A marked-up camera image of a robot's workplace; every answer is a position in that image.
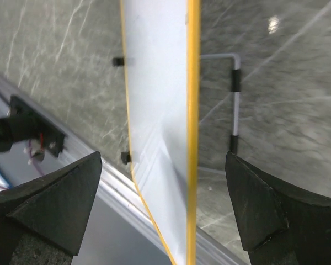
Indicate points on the yellow framed whiteboard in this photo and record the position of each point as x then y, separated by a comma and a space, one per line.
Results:
161, 45

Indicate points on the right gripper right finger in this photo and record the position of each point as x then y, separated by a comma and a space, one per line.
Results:
278, 222

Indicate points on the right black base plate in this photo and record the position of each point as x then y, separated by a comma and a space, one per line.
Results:
26, 123

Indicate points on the metal whiteboard stand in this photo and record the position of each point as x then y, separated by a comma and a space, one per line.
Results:
235, 90

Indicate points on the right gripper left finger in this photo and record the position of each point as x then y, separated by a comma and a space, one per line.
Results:
43, 221

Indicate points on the aluminium mounting rail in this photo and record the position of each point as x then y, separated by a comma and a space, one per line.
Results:
119, 230

